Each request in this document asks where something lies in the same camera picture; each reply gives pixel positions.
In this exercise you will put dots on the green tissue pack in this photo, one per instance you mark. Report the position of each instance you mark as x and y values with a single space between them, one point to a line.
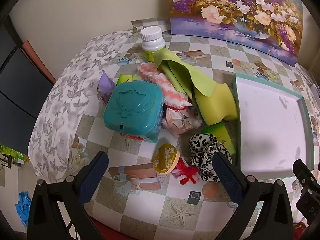
125 78
220 132

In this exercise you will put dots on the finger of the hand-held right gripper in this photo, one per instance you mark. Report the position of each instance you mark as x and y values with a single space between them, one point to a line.
303 177

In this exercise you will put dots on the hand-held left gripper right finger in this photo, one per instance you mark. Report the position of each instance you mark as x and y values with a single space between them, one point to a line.
227 177

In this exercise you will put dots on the pink floral cloth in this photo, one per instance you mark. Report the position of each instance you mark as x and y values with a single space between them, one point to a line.
180 122

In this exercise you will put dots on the grey leaf tablecloth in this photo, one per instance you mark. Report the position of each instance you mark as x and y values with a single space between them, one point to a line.
62 100

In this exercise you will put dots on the white tray with teal rim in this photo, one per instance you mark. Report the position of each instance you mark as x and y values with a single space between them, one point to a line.
270 130

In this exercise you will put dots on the green cloth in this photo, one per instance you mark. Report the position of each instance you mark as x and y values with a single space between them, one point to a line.
190 77

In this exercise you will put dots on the pink white striped fuzzy cloth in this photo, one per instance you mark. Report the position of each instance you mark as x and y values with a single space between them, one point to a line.
170 90

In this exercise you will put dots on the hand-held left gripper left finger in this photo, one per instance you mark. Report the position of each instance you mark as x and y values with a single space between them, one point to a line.
92 177

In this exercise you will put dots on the orange brown board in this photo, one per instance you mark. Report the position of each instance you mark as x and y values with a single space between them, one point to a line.
37 60

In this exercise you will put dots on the green printed sheet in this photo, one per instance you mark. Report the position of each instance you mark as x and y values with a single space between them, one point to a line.
10 155

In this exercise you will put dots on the blue glove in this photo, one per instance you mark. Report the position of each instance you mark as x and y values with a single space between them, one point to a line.
22 207

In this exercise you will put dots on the white bottle with green label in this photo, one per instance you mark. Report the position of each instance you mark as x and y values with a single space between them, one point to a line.
152 45

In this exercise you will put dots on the yellow sponge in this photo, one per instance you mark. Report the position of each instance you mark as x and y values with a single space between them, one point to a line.
215 105

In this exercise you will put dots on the purple cartoon packet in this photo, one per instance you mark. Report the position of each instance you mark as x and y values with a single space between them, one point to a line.
106 85

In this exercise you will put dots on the leopard print scrunchie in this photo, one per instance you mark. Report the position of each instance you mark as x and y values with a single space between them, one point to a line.
200 155

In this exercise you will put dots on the dark cabinet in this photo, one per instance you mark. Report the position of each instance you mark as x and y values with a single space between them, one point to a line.
17 92

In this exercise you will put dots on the flower painting canvas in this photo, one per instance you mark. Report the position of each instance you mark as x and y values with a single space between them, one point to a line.
225 5

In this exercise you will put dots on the checkered printed tablecloth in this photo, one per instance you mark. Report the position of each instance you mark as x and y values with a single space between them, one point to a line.
150 205

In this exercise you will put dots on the gold round tin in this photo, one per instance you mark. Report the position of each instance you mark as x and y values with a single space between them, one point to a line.
165 157

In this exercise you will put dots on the teal plastic box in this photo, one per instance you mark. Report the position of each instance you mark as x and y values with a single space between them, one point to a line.
132 110

